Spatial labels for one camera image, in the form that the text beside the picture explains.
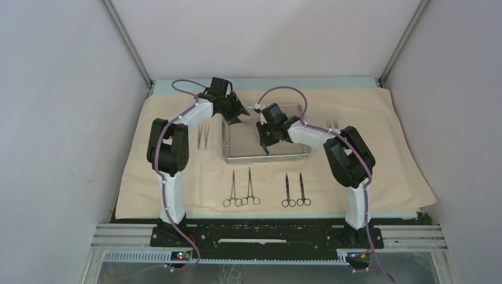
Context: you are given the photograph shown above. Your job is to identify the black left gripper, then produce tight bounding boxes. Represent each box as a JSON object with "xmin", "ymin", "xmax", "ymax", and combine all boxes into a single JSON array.
[{"xmin": 220, "ymin": 92, "xmax": 249, "ymax": 125}]

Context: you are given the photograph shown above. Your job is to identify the metal surgical instrument tray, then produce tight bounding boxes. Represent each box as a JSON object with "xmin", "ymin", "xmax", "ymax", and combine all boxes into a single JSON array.
[{"xmin": 221, "ymin": 106, "xmax": 311, "ymax": 164}]

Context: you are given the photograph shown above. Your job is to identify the thin metal needle tweezers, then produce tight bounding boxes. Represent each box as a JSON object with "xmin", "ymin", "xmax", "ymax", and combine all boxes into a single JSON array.
[{"xmin": 326, "ymin": 118, "xmax": 339, "ymax": 130}]

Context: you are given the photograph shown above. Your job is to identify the beige cloth wrap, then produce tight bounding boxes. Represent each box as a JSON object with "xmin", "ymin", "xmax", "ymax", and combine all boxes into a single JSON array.
[{"xmin": 115, "ymin": 88, "xmax": 437, "ymax": 219}]

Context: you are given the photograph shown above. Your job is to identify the metal hemostat clamp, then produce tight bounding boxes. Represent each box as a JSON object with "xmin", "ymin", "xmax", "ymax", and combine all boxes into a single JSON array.
[
  {"xmin": 223, "ymin": 170, "xmax": 243, "ymax": 208},
  {"xmin": 240, "ymin": 167, "xmax": 261, "ymax": 206}
]

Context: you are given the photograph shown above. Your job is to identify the metal surgical scissors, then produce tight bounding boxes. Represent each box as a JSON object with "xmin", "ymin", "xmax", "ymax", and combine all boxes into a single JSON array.
[{"xmin": 297, "ymin": 172, "xmax": 311, "ymax": 206}]

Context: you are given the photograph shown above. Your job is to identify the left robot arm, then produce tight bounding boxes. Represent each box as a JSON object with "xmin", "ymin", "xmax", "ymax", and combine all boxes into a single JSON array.
[{"xmin": 147, "ymin": 77, "xmax": 250, "ymax": 247}]

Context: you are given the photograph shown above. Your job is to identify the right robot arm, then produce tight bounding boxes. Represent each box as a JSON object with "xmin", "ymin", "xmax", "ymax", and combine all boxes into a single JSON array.
[{"xmin": 254, "ymin": 103, "xmax": 376, "ymax": 247}]

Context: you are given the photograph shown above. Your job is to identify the metal surgical forceps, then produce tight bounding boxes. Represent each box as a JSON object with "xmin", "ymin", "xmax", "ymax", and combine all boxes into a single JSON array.
[{"xmin": 204, "ymin": 124, "xmax": 210, "ymax": 149}]

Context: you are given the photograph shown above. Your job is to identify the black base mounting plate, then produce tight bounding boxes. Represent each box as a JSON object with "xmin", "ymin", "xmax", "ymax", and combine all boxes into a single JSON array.
[{"xmin": 151, "ymin": 217, "xmax": 384, "ymax": 250}]

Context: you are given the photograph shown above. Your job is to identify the aluminium frame rail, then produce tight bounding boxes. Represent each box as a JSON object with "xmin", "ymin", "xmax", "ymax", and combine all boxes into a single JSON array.
[{"xmin": 92, "ymin": 223, "xmax": 450, "ymax": 267}]

